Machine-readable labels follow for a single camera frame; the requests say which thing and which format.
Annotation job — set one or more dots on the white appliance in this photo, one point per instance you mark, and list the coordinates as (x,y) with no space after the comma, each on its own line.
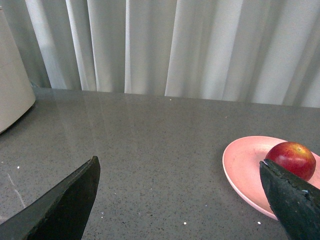
(16,93)

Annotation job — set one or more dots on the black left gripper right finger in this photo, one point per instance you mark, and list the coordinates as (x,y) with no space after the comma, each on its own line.
(294,201)

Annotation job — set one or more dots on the red apple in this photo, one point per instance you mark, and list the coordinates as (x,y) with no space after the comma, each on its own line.
(294,157)

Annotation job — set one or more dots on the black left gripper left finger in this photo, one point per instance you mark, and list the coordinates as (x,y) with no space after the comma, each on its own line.
(61,213)

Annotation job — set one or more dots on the pink plate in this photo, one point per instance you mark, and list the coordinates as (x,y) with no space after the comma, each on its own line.
(241,164)

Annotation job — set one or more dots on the white curtain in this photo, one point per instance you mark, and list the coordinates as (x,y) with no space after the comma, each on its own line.
(255,51)

